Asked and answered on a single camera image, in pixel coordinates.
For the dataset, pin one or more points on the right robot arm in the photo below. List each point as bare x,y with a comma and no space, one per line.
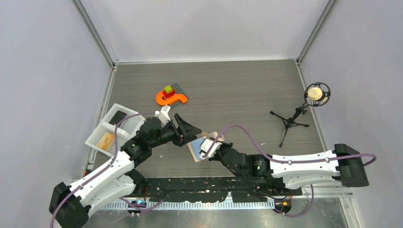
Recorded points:
343,164

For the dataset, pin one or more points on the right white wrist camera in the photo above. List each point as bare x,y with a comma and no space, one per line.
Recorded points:
208,148

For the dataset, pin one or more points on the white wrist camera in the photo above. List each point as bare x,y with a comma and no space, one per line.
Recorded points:
162,115
208,148

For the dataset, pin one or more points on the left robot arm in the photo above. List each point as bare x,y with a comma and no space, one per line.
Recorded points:
72,205

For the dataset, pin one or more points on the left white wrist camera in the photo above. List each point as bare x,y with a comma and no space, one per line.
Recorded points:
162,115

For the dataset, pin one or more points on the red toy block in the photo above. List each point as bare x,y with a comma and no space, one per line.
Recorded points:
166,96

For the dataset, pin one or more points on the green toy block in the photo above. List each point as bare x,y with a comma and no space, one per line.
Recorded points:
168,89

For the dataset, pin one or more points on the orange curved toy track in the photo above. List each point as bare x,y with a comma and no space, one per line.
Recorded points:
162,100

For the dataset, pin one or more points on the white slotted cable duct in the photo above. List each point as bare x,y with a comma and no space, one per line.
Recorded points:
226,204

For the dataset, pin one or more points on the microphone on tripod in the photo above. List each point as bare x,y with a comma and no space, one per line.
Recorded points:
315,95

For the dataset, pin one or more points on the black credit card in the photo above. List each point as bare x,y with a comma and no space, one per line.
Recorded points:
117,117

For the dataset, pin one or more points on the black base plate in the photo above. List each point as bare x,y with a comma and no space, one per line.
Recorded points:
210,190

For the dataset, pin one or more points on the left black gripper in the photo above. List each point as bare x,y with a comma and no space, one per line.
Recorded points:
187,130

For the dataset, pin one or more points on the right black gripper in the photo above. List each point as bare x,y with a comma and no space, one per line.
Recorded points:
224,145

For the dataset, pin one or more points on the tan card holder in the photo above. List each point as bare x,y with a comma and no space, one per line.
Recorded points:
194,147

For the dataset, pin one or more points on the white divided tray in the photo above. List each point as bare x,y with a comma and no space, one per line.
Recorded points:
123,133

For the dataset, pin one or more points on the grey studded baseplate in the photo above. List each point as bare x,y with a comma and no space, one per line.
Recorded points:
179,93

